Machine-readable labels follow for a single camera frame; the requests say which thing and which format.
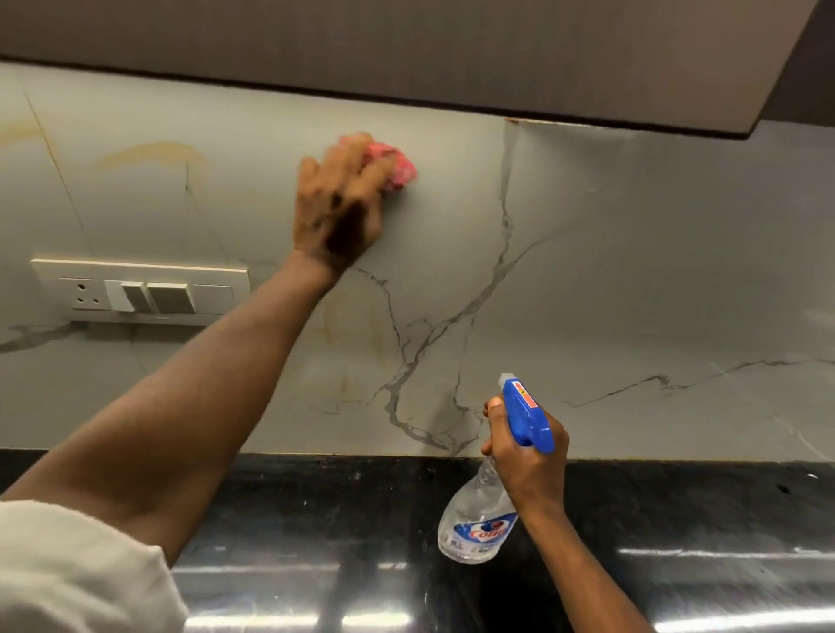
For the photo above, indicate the person's left forearm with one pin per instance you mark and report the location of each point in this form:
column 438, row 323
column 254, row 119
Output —
column 163, row 417

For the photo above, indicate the white wall switch panel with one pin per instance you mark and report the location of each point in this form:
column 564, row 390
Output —
column 140, row 292

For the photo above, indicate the person's left hand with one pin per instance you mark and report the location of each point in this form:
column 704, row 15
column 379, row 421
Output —
column 336, row 208

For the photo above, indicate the person's left thumb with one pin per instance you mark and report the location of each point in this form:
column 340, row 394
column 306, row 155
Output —
column 305, row 179

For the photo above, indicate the person's right forearm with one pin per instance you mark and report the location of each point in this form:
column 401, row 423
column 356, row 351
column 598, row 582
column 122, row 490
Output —
column 574, row 574

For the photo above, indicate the clear spray bottle blue trigger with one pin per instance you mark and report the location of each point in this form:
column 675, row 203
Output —
column 479, row 502

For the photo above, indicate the white shirt sleeve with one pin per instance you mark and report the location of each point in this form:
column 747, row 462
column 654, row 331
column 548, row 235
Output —
column 78, row 574

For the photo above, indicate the dark overhead cabinet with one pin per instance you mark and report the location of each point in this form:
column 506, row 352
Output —
column 417, row 58

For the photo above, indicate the pink cleaning cloth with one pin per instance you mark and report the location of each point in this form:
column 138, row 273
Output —
column 395, row 166

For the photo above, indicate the person's right hand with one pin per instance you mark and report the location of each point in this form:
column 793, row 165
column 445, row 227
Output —
column 528, row 466

